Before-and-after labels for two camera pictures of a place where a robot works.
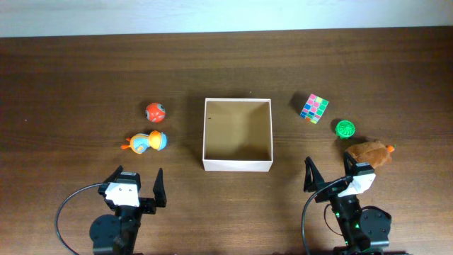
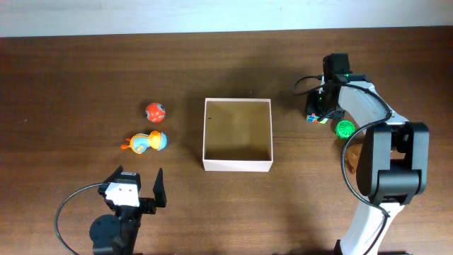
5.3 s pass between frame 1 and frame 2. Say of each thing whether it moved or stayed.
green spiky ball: stayed
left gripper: stayed
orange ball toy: stayed
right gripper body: moved
